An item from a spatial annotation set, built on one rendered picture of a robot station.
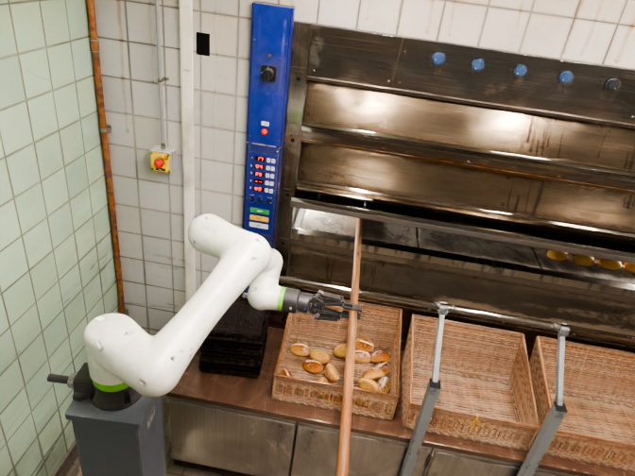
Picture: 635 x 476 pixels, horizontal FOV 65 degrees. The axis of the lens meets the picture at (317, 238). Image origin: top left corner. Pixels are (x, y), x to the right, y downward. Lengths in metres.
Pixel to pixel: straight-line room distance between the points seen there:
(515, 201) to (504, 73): 0.54
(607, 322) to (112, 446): 2.18
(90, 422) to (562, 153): 1.92
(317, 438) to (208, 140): 1.42
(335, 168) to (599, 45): 1.09
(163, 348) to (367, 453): 1.37
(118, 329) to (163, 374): 0.18
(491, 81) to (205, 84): 1.15
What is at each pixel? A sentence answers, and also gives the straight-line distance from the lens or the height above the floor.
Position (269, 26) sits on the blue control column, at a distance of 2.08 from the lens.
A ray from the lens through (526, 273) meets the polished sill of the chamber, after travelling 2.50.
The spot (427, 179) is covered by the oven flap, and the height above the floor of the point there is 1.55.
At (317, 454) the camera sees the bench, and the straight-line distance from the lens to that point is 2.50.
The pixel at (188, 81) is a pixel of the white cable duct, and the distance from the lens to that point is 2.23.
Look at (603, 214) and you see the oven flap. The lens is 2.44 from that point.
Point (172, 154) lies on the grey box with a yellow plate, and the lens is 2.32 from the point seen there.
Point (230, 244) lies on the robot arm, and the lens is 1.44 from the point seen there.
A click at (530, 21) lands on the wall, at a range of 2.11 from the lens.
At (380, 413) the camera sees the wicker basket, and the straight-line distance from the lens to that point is 2.36.
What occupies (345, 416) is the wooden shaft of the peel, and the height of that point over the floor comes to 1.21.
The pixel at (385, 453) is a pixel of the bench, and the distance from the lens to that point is 2.45.
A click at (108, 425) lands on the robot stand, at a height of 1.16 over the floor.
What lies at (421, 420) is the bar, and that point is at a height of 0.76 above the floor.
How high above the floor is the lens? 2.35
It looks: 30 degrees down
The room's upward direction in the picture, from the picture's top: 8 degrees clockwise
